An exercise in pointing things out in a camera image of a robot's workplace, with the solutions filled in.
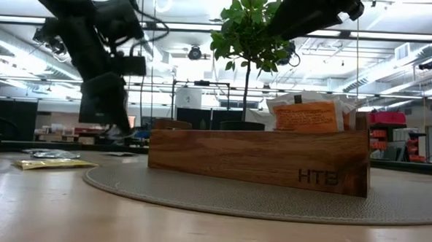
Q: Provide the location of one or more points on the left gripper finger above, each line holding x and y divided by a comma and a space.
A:
111, 94

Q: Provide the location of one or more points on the yellow tea packet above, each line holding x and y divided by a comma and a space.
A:
53, 164

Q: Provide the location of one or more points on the orange white tea packet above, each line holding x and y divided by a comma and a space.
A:
349, 116
286, 96
307, 116

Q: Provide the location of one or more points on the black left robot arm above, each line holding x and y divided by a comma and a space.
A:
71, 16

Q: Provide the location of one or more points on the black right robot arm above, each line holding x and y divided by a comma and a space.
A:
308, 12

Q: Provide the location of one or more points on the wooden tea organizer box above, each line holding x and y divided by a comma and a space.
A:
258, 155

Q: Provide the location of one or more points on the black monitor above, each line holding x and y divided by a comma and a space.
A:
88, 112

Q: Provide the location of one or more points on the round black hanging lamp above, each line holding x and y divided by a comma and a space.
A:
195, 53

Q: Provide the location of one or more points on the green potted plant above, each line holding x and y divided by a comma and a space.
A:
249, 35

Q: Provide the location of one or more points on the round grey placemat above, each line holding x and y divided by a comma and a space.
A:
234, 202

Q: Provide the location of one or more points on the red storage bin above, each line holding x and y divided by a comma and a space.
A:
388, 117

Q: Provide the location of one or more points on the storage shelf with bins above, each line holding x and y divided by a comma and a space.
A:
401, 143

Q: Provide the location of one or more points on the black ceiling device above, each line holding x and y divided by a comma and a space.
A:
427, 65

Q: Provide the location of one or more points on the black metal table frame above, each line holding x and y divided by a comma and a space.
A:
36, 146

